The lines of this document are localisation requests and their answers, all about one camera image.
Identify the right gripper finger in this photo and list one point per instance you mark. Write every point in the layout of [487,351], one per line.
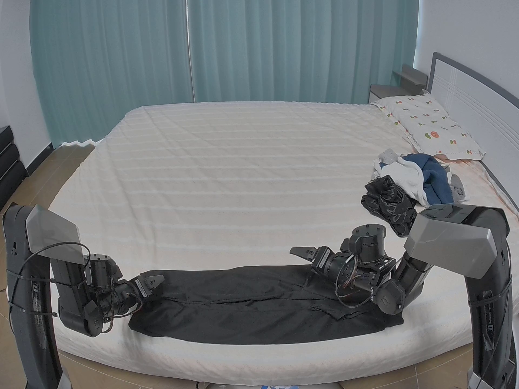
[308,253]

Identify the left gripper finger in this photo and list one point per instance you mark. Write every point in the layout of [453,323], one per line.
[155,281]

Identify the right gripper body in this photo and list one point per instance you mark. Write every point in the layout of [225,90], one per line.
[334,268]

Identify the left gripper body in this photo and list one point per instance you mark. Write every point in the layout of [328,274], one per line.
[136,292]

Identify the black T-shirt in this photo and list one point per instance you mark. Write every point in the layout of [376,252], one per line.
[243,310]

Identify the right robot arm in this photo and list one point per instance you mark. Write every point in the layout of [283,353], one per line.
[446,237]

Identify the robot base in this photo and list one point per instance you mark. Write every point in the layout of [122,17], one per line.
[227,386]

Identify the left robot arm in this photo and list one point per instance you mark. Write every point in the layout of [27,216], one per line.
[48,233]

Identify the black lace garment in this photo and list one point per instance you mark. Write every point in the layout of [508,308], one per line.
[389,205]

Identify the bed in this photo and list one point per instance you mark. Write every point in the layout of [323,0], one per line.
[243,176]

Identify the white garment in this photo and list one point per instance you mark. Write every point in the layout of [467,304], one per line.
[407,178]

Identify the dark blue garment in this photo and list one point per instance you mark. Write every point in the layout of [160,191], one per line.
[438,180]

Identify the white printed pillow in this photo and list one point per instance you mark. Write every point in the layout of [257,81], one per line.
[429,122]

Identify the grey bedside table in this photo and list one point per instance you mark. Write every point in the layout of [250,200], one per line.
[381,91]

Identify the black chest of drawers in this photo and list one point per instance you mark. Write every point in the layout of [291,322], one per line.
[10,164]

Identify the blue-green curtain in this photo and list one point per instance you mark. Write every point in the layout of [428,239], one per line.
[304,35]
[113,55]

